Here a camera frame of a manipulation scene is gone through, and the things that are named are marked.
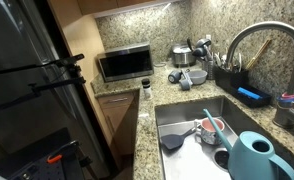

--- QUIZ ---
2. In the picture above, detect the pepper grinder black top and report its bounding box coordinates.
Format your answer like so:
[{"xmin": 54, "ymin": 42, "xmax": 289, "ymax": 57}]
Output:
[{"xmin": 140, "ymin": 77, "xmax": 153, "ymax": 100}]

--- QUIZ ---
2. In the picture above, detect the orange clip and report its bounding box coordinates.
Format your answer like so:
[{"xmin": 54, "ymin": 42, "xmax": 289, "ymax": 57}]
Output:
[{"xmin": 46, "ymin": 153, "xmax": 64, "ymax": 165}]

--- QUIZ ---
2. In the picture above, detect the tall wooden side panel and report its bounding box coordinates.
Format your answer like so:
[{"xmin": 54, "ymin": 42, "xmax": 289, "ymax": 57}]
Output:
[{"xmin": 48, "ymin": 0, "xmax": 114, "ymax": 145}]

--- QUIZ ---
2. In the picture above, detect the stainless steel microwave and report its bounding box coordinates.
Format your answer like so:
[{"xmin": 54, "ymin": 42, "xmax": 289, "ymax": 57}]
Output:
[{"xmin": 96, "ymin": 41, "xmax": 155, "ymax": 84}]

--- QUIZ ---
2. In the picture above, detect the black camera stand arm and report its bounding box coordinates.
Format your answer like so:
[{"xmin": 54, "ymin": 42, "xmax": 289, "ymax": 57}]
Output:
[
  {"xmin": 0, "ymin": 53, "xmax": 86, "ymax": 78},
  {"xmin": 0, "ymin": 76, "xmax": 87, "ymax": 116}
]

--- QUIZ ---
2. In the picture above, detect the teal watering can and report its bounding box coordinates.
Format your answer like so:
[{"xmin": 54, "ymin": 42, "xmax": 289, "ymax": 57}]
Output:
[{"xmin": 202, "ymin": 108, "xmax": 294, "ymax": 180}]

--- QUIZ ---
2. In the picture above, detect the blue sponge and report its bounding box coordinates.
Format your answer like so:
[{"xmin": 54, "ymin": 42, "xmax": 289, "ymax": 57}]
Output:
[{"xmin": 237, "ymin": 86, "xmax": 264, "ymax": 101}]

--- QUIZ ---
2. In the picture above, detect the wooden drawer front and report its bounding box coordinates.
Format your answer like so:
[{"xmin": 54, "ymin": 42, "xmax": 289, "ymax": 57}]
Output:
[{"xmin": 97, "ymin": 91, "xmax": 137, "ymax": 110}]

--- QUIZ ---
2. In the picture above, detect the black sink caddy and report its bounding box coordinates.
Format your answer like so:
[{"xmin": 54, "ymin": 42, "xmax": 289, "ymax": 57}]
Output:
[{"xmin": 213, "ymin": 64, "xmax": 273, "ymax": 109}]

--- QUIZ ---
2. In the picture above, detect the metal drawer handle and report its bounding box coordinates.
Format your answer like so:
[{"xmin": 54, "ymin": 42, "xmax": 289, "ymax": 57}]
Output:
[{"xmin": 106, "ymin": 96, "xmax": 130, "ymax": 103}]

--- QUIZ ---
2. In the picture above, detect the wooden upper cabinet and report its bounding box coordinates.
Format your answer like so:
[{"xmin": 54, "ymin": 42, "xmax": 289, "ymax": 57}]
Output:
[{"xmin": 76, "ymin": 0, "xmax": 180, "ymax": 18}]

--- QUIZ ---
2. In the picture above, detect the dark grey spatula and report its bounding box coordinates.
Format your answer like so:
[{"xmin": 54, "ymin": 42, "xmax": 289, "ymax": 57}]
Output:
[{"xmin": 159, "ymin": 127, "xmax": 197, "ymax": 151}]

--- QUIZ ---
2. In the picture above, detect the black perforated cart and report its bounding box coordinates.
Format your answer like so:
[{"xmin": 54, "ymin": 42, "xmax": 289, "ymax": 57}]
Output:
[{"xmin": 0, "ymin": 127, "xmax": 89, "ymax": 180}]

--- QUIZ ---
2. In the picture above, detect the silver rice cooker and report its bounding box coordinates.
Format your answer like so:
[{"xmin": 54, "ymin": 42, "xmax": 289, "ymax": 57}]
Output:
[{"xmin": 171, "ymin": 43, "xmax": 198, "ymax": 68}]

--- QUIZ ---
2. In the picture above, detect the black ladle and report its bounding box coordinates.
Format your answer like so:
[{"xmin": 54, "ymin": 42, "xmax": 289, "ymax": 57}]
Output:
[{"xmin": 191, "ymin": 47, "xmax": 208, "ymax": 58}]

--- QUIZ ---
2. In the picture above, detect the brushed steel gooseneck faucet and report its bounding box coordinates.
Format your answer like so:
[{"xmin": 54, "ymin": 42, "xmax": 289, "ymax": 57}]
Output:
[{"xmin": 224, "ymin": 20, "xmax": 294, "ymax": 131}]

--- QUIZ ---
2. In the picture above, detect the grey bowl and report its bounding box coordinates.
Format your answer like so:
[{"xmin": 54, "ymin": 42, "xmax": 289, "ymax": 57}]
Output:
[{"xmin": 186, "ymin": 69, "xmax": 209, "ymax": 86}]

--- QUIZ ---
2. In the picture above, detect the grey ladle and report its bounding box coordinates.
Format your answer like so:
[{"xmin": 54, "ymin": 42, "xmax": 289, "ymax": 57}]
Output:
[{"xmin": 194, "ymin": 37, "xmax": 212, "ymax": 50}]

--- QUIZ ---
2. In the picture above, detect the grey measuring cup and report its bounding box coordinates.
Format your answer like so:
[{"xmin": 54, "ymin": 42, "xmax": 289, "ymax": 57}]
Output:
[
  {"xmin": 167, "ymin": 69, "xmax": 183, "ymax": 85},
  {"xmin": 179, "ymin": 68, "xmax": 194, "ymax": 92}
]

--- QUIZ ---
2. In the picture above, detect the patterned mug pink inside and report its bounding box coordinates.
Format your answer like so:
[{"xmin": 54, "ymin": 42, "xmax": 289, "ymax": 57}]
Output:
[{"xmin": 193, "ymin": 117, "xmax": 227, "ymax": 146}]

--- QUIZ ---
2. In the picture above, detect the wooden base cabinet door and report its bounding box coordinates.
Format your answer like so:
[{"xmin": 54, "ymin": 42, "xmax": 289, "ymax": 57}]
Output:
[{"xmin": 101, "ymin": 103, "xmax": 137, "ymax": 158}]

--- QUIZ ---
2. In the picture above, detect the blue rubber band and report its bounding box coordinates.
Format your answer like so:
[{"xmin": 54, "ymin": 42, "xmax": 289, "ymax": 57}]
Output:
[{"xmin": 276, "ymin": 96, "xmax": 294, "ymax": 103}]

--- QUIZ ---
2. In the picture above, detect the stainless steel sink basin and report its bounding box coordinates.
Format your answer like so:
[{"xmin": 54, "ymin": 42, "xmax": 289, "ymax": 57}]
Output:
[{"xmin": 154, "ymin": 95, "xmax": 294, "ymax": 180}]

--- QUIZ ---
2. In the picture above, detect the wooden chopstick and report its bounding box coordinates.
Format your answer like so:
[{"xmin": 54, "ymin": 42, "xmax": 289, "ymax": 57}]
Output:
[{"xmin": 245, "ymin": 38, "xmax": 273, "ymax": 71}]

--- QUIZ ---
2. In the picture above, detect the perforated metal utensil holder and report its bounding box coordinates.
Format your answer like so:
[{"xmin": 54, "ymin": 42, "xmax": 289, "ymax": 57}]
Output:
[{"xmin": 201, "ymin": 59, "xmax": 217, "ymax": 81}]

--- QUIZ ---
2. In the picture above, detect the dark steel refrigerator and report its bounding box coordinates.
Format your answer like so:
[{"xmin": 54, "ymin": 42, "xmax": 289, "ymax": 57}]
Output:
[{"xmin": 0, "ymin": 0, "xmax": 112, "ymax": 180}]

